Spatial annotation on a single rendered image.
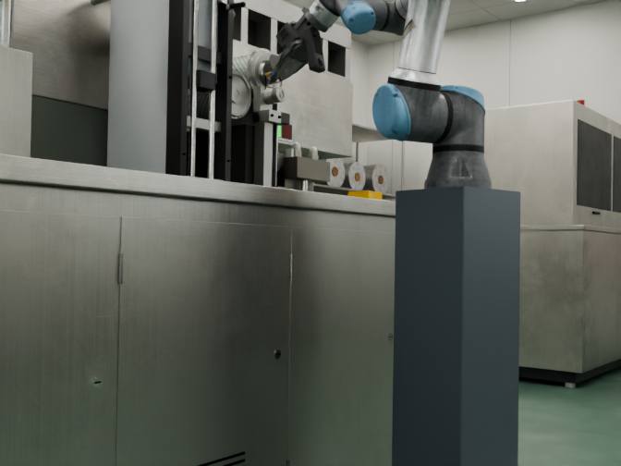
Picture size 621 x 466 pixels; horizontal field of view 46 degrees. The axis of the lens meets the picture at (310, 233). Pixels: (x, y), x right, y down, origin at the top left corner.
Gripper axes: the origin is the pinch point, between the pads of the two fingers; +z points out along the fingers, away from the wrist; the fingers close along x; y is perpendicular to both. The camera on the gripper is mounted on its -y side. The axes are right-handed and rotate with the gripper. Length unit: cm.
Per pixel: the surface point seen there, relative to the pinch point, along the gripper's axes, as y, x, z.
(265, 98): -4.8, 5.1, 3.6
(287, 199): -43.1, 24.7, 3.6
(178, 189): -43, 58, 4
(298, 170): -18.1, -10.9, 15.7
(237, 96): -1.8, 11.3, 7.3
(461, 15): 217, -417, 14
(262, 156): -16.6, 5.2, 14.2
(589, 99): 95, -450, -11
